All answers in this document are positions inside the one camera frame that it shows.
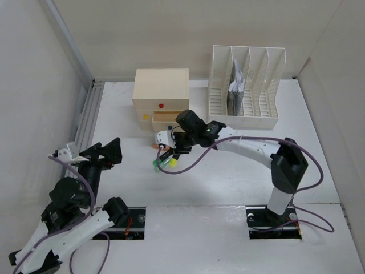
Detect green cap black marker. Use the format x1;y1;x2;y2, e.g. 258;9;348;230
153;151;173;166

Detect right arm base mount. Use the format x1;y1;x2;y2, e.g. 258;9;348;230
246;205;302;240

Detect aluminium frame rail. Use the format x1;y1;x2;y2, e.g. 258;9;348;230
42;0;104;195

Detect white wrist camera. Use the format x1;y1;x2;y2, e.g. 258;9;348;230
55;142;79;163
155;131;176;148

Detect white plastic file organizer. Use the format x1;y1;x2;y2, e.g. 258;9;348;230
208;45;286;130

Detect clear green tube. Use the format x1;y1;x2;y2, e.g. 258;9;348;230
154;165;168;173

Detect cream wooden drawer cabinet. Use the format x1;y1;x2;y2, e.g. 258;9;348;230
132;68;189;132

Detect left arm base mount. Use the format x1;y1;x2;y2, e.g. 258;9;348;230
103;207;147;240

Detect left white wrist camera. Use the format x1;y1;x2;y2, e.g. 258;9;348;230
55;142;79;163

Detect drawer with blue knob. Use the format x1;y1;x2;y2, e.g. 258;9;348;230
152;111;184;132

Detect cream top drawer red knob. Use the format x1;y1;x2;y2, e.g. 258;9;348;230
132;99;189;111

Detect grey black booklet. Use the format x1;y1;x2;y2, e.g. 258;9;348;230
227;59;246;116

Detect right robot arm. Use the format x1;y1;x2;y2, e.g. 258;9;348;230
168;110;308;225

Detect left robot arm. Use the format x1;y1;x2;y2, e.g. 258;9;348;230
9;138;130;273

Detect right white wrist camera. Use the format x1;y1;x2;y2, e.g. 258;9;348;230
155;131;176;148

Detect yellow cap black marker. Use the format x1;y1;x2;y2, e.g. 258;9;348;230
169;154;180;167

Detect drawer with yellow knob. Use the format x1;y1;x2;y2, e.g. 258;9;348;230
136;110;154;122

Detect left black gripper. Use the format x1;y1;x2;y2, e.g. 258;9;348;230
73;137;121;206

